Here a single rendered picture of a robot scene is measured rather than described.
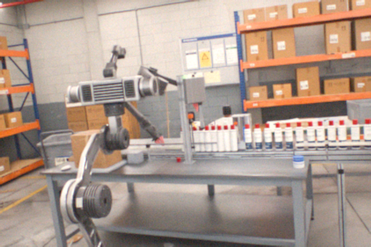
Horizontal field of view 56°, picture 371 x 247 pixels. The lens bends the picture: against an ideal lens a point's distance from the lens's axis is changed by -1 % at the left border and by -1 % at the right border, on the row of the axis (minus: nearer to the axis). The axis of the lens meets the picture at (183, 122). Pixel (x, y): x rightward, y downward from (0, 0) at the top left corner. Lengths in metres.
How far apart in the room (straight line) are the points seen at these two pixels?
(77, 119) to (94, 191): 4.57
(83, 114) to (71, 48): 2.21
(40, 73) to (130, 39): 2.27
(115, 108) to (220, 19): 5.20
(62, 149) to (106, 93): 2.79
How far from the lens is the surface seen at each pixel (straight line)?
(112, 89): 2.24
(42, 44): 8.52
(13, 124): 6.88
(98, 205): 1.89
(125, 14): 7.69
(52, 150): 5.00
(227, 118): 3.30
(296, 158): 2.37
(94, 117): 6.30
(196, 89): 2.65
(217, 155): 2.74
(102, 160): 2.79
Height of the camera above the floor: 1.50
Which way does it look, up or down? 8 degrees down
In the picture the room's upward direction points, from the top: 6 degrees counter-clockwise
